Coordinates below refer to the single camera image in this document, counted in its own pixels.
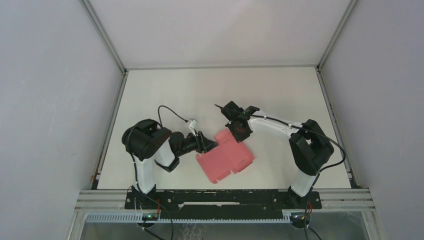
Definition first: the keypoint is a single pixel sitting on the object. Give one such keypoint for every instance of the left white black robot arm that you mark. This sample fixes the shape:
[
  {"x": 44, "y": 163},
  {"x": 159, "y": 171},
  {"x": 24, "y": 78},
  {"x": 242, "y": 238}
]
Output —
[{"x": 149, "y": 143}]

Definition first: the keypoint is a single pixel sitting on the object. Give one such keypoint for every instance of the white slotted cable duct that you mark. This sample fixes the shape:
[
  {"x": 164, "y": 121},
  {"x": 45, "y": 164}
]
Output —
[{"x": 132, "y": 217}]

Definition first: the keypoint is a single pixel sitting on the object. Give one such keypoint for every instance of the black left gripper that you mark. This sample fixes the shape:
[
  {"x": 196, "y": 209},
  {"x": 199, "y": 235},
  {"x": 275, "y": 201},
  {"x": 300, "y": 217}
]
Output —
[{"x": 203, "y": 144}]

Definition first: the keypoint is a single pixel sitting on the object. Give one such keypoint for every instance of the aluminium front frame rail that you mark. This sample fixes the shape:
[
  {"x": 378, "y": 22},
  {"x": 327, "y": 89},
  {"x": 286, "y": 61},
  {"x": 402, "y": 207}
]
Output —
[{"x": 323, "y": 200}]

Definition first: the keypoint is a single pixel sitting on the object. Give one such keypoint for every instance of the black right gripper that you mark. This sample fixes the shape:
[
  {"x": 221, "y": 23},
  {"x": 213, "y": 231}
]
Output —
[{"x": 239, "y": 137}]

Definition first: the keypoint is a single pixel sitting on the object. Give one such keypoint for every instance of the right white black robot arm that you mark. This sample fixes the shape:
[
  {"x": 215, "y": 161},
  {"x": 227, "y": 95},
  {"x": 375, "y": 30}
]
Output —
[{"x": 310, "y": 147}]

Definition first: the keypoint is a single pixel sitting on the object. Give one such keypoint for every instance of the pink cardboard box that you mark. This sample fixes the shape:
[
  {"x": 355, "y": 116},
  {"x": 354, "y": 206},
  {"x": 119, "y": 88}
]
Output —
[{"x": 227, "y": 158}]

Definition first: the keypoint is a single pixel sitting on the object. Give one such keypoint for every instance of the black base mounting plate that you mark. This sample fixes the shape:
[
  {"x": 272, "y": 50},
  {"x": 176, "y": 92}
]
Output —
[{"x": 145, "y": 203}]

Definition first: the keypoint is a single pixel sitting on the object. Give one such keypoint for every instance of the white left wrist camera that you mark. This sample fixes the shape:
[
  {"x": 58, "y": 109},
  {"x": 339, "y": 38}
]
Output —
[{"x": 192, "y": 123}]

